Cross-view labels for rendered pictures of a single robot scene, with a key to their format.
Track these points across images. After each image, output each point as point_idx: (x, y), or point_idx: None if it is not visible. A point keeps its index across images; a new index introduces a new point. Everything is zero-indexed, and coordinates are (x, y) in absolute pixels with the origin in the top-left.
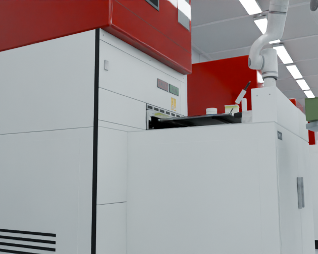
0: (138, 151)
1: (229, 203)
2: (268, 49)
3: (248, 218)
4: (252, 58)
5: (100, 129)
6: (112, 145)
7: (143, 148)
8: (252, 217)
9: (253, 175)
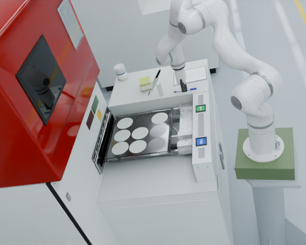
0: (112, 211)
1: (193, 228)
2: None
3: (207, 232)
4: (161, 61)
5: (89, 235)
6: (96, 227)
7: (116, 210)
8: (210, 232)
9: (207, 216)
